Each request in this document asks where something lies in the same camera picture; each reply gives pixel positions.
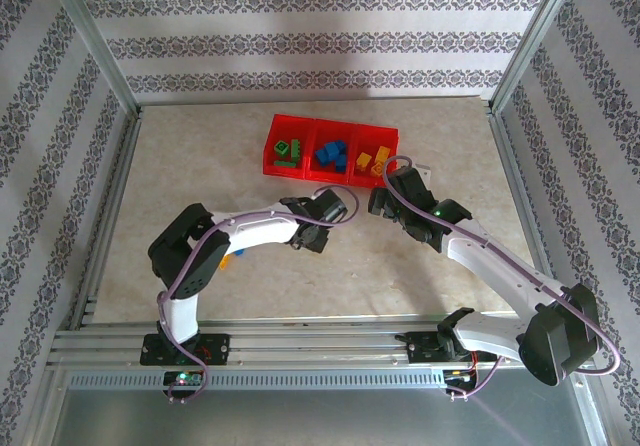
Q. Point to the orange yellow round lego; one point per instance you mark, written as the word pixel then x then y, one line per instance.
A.
pixel 378 169

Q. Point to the long green lego brick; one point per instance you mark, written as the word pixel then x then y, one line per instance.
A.
pixel 296 150

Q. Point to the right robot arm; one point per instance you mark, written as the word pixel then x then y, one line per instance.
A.
pixel 500 266

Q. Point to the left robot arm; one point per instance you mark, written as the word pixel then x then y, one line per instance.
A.
pixel 250 226

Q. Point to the red plastic bin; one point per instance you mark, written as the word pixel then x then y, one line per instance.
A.
pixel 330 176
pixel 370 138
pixel 280 126

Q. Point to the right controller board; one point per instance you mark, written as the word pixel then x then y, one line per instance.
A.
pixel 457 377

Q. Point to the grey metal bench plate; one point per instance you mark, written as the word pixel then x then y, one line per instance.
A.
pixel 325 421

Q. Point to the left controller board with lights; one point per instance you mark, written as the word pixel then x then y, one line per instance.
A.
pixel 182 378

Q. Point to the aluminium side rail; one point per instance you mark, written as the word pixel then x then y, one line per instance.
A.
pixel 110 216
pixel 511 166

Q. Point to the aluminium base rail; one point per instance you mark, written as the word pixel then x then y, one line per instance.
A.
pixel 310 341

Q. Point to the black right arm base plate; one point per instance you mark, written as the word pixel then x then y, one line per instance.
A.
pixel 420 348

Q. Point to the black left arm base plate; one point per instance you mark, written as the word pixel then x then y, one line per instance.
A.
pixel 217 348

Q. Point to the aluminium frame post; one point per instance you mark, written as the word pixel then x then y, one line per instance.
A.
pixel 531 41
pixel 95 41

